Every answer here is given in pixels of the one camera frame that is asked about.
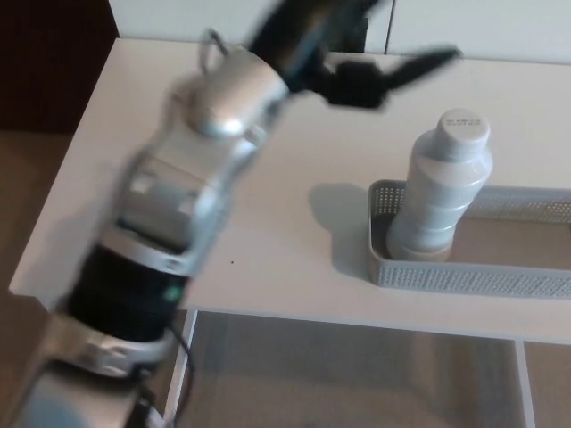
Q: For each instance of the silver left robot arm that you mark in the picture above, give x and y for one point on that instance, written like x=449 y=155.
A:
x=178 y=178

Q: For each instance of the grey perforated plastic container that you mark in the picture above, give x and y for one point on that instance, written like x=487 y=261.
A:
x=468 y=278

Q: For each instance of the dark brown door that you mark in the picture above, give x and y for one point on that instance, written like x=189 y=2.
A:
x=49 y=67

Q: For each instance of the white metal desk frame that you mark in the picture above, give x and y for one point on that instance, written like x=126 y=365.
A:
x=524 y=383

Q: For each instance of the white cabinet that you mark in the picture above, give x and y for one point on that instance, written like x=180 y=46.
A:
x=482 y=27

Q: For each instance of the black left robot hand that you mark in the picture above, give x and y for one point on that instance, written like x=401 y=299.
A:
x=308 y=35

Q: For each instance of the white plastic bottle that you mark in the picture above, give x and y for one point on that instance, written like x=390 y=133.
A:
x=439 y=191

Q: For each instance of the black wall socket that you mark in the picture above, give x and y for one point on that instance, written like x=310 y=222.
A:
x=352 y=38

